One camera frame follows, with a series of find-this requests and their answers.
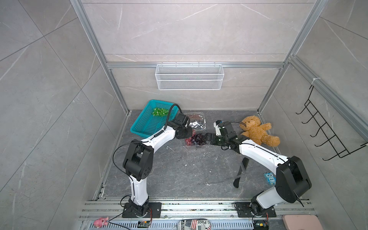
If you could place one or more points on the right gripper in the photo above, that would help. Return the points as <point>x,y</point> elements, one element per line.
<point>213,136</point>

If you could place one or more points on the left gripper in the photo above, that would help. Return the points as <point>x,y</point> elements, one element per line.
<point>189,134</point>

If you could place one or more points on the clear plastic clamshell container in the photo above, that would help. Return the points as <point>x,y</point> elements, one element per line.
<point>198,125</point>

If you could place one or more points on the red grape bunch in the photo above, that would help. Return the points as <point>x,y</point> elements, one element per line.
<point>196,117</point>
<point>188,142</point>

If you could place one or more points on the teal plastic basket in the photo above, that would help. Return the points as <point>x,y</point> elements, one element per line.
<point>146,124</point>

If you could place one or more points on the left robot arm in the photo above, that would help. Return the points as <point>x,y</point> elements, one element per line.
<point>138,161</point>

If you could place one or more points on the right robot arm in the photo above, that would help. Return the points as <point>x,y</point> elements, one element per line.
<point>292,180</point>

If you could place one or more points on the green grape bunch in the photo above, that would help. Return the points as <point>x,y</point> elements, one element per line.
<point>160,112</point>

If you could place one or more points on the black knife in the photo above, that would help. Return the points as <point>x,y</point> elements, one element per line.
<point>243,167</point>

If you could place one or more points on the brown teddy bear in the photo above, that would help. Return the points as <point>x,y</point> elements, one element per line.
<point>257,132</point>

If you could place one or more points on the blue owl toy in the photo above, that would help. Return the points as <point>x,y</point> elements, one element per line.
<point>270,178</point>

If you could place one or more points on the pink pad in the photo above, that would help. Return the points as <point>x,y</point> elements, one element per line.
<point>302,222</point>

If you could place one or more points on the pink pig toy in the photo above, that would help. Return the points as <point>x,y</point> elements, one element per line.
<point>101,222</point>

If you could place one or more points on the white wire mesh shelf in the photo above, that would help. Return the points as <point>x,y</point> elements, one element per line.
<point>189,76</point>

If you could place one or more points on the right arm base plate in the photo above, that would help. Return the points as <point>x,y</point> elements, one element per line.
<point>248,210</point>

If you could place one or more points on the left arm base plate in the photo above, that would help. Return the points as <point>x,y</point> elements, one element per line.
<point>147,210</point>

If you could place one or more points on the black wire hook rack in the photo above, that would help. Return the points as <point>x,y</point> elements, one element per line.
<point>324,127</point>

